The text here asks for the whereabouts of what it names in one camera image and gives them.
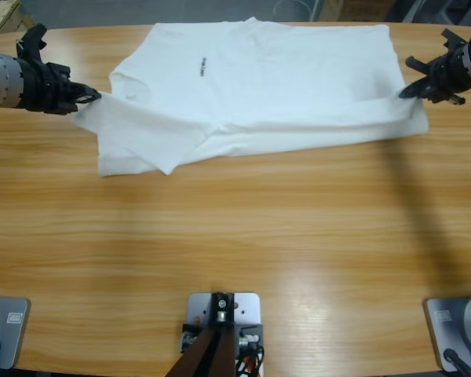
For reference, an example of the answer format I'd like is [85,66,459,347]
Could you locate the white cable loop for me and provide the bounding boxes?
[274,0,313,19]

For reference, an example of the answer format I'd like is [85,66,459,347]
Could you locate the stacked cardboard boxes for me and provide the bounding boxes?
[0,0,24,37]

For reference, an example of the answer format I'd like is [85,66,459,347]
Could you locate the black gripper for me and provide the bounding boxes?
[17,57,103,115]
[398,46,471,106]

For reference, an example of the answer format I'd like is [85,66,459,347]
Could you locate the red cable bundle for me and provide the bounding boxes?
[235,347,266,377]

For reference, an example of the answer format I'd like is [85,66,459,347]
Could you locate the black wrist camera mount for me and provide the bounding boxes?
[441,27,471,52]
[14,23,49,64]

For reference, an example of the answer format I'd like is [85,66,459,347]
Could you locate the white mounting block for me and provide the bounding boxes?
[185,291,265,377]

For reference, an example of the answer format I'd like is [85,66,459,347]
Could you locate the white t-shirt with small print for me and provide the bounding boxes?
[72,16,431,178]

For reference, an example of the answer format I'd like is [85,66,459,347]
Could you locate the grey metal frame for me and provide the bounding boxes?
[392,0,471,27]

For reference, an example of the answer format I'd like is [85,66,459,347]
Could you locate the brown cardboard box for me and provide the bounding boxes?
[321,0,389,23]

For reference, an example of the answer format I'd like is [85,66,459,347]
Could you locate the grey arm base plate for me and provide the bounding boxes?
[422,291,471,373]
[0,296,31,371]

